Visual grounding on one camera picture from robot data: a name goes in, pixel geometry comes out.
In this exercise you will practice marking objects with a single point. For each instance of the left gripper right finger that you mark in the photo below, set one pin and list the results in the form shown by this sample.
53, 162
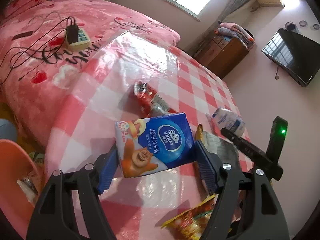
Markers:
262, 216

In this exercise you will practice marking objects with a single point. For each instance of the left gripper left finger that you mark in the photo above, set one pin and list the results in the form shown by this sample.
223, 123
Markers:
54, 217

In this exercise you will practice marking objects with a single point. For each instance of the black television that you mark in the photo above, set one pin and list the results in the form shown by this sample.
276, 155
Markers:
295, 54

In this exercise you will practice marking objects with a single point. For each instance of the black phone on bed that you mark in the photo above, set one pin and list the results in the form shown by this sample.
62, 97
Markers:
22, 35

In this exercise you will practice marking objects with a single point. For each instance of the black charger adapter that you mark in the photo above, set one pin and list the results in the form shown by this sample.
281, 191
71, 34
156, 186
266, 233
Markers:
72, 32

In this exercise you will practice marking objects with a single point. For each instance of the folded blankets pile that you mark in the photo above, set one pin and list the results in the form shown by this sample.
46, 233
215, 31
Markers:
236, 31

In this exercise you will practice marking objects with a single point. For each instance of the yellow snack wrapper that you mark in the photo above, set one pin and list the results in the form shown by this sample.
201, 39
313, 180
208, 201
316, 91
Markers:
192, 223

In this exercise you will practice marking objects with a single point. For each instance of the blue tissue pack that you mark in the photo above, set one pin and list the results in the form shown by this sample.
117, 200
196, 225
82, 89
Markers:
150, 145

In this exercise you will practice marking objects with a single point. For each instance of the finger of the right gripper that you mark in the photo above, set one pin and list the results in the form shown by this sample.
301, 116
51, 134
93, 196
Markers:
247, 148

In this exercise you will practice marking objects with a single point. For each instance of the cream power strip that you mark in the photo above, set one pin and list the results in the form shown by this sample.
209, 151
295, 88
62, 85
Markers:
82, 43

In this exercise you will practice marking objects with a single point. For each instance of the pink checkered tablecloth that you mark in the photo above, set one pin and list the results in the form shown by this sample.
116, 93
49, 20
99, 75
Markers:
102, 94

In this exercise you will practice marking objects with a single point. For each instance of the pink bed blanket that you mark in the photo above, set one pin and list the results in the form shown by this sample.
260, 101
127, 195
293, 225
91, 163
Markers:
37, 71

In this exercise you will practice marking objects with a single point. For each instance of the brown wooden dresser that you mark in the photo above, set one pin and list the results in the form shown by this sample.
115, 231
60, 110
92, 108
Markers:
221, 54

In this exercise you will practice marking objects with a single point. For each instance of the small plastic drink bottle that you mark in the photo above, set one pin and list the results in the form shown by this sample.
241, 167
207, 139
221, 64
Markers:
224, 118

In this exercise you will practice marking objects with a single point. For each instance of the air conditioner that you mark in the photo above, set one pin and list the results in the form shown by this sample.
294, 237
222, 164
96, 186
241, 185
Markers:
267, 3

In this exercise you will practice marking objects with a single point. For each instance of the red snack wrapper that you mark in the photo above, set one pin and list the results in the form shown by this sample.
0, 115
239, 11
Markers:
151, 103

